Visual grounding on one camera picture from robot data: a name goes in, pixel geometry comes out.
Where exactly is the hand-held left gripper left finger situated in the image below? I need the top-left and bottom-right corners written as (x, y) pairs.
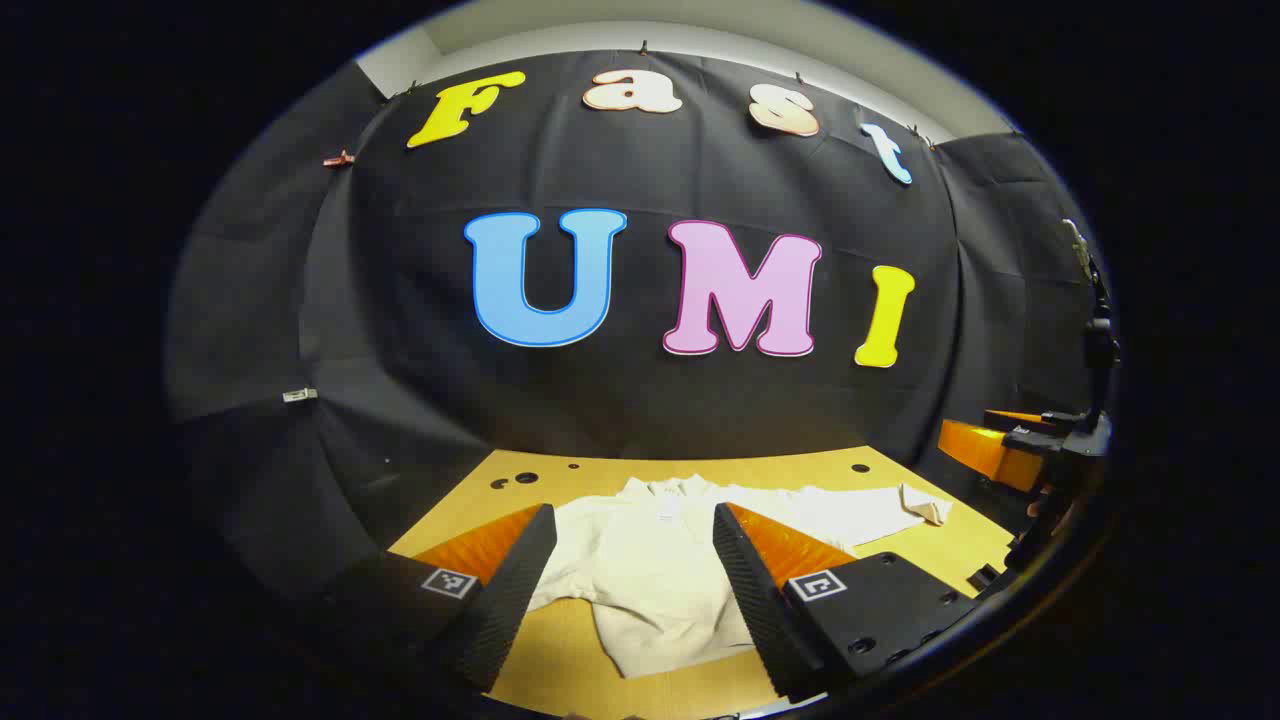
top-left (320, 503), bottom-right (558, 693)

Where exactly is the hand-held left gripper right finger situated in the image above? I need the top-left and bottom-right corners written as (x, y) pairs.
top-left (712, 503), bottom-right (979, 704)

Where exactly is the white long-sleeved garment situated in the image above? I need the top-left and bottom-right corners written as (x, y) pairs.
top-left (528, 475), bottom-right (953, 679)

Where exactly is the black backdrop cloth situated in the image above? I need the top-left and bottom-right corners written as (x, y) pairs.
top-left (165, 50), bottom-right (1111, 601)

